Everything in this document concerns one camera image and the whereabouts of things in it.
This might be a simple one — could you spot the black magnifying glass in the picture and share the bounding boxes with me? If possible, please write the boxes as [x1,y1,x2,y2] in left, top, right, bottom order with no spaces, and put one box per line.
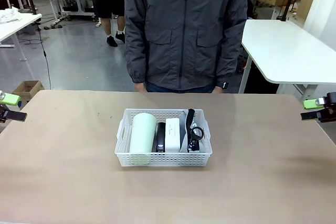
[184,108,204,153]

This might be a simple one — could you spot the pale green plastic cup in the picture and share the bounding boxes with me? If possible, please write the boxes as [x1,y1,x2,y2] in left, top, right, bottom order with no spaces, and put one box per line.
[129,112,158,167]

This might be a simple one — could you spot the white rectangular box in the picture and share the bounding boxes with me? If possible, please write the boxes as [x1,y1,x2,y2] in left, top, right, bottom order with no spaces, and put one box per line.
[164,118,182,154]

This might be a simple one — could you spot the black stapler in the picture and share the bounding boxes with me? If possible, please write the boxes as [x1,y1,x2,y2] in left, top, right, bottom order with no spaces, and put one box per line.
[155,121,166,153]

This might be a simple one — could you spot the person's left forearm gray sleeve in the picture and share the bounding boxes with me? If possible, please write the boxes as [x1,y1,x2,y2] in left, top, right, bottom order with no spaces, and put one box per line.
[215,32,249,88]

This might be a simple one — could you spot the person's right forearm gray sleeve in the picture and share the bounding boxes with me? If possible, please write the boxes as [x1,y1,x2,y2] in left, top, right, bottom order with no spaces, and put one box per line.
[125,32,147,85]

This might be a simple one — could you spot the white perforated plastic basket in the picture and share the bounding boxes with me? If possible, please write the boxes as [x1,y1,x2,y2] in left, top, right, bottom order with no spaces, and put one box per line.
[114,108,213,167]

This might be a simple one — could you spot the open cardboard box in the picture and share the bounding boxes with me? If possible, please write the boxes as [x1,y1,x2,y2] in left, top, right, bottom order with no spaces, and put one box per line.
[12,80,45,102]

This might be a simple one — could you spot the white table with rounded corner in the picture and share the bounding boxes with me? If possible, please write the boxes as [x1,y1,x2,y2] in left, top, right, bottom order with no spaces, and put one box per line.
[238,19,336,94]

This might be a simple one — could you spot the white desk with cloth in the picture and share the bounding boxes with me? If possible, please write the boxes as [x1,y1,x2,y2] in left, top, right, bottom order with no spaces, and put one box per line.
[0,8,43,77]

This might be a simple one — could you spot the crumpled white cloth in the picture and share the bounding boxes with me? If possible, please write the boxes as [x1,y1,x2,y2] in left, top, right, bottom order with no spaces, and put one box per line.
[0,7,23,25]

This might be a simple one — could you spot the blue jeans legs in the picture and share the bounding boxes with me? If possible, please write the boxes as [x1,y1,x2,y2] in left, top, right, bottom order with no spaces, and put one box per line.
[145,81,216,94]

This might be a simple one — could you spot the gray jacket torso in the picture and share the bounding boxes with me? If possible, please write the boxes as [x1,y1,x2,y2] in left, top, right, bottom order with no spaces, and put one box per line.
[124,0,250,93]

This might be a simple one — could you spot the black floor cable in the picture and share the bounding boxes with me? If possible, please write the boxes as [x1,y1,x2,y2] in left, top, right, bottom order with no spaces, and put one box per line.
[38,24,52,90]

